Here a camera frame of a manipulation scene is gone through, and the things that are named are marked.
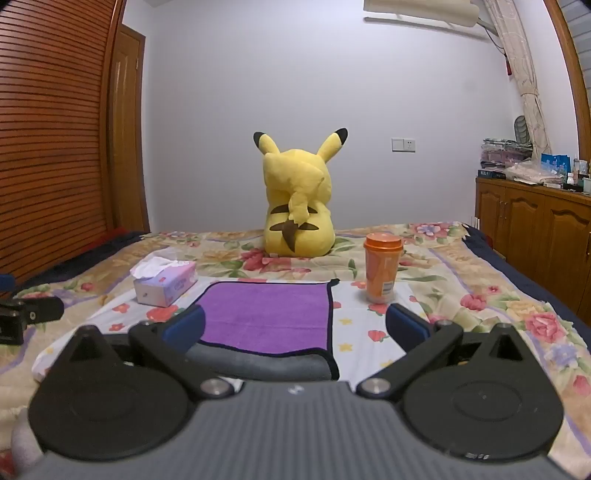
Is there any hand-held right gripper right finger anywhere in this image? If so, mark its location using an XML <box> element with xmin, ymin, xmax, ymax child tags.
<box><xmin>355</xmin><ymin>302</ymin><xmax>536</xmax><ymax>400</ymax></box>

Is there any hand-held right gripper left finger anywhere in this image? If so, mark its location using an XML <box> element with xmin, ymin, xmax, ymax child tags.
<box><xmin>55</xmin><ymin>304</ymin><xmax>235</xmax><ymax>401</ymax></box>

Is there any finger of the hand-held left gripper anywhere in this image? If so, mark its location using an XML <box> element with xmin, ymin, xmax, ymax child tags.
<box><xmin>0</xmin><ymin>295</ymin><xmax>64</xmax><ymax>326</ymax></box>

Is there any purple grey-backed towel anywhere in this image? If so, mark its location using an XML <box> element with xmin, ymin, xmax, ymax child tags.
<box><xmin>185</xmin><ymin>278</ymin><xmax>341</xmax><ymax>382</ymax></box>

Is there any pink tissue box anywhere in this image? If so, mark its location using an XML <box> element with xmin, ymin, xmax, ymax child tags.
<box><xmin>130</xmin><ymin>258</ymin><xmax>199</xmax><ymax>308</ymax></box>

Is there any white floral cloth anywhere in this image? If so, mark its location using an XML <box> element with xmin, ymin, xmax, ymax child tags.
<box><xmin>32</xmin><ymin>277</ymin><xmax>444</xmax><ymax>393</ymax></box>

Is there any orange lidded cup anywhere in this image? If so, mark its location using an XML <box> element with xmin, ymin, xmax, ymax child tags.
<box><xmin>363</xmin><ymin>233</ymin><xmax>404</xmax><ymax>305</ymax></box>

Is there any floral bed blanket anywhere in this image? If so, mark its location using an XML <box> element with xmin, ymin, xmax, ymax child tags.
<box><xmin>0</xmin><ymin>222</ymin><xmax>591</xmax><ymax>480</ymax></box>

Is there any wooden cabinet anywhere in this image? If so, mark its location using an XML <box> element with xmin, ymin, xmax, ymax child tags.
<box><xmin>475</xmin><ymin>176</ymin><xmax>591</xmax><ymax>315</ymax></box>

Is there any slatted wooden wardrobe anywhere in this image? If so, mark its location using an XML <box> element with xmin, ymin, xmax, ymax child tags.
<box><xmin>0</xmin><ymin>0</ymin><xmax>128</xmax><ymax>289</ymax></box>

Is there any yellow plush toy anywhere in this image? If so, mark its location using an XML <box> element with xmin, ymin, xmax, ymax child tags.
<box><xmin>253</xmin><ymin>128</ymin><xmax>349</xmax><ymax>258</ymax></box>

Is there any wooden door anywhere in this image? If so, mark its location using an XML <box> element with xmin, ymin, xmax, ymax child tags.
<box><xmin>108</xmin><ymin>23</ymin><xmax>151</xmax><ymax>234</ymax></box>

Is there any stack of folded cloths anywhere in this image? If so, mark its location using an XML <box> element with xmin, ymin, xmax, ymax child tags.
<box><xmin>480</xmin><ymin>137</ymin><xmax>534</xmax><ymax>171</ymax></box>

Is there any pink bagged cloth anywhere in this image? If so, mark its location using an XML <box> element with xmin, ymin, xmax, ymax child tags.
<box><xmin>503</xmin><ymin>159</ymin><xmax>563</xmax><ymax>186</ymax></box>

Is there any blue box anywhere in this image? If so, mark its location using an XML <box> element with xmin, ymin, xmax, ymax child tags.
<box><xmin>541</xmin><ymin>153</ymin><xmax>573</xmax><ymax>179</ymax></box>

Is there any black mesh fan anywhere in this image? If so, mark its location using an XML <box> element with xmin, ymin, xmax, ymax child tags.
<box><xmin>513</xmin><ymin>115</ymin><xmax>533</xmax><ymax>149</ymax></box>

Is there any patterned beige curtain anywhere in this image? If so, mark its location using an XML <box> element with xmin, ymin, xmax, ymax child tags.
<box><xmin>482</xmin><ymin>0</ymin><xmax>553</xmax><ymax>160</ymax></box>

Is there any white air conditioner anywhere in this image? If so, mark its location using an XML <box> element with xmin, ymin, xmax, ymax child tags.
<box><xmin>362</xmin><ymin>0</ymin><xmax>484</xmax><ymax>29</ymax></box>

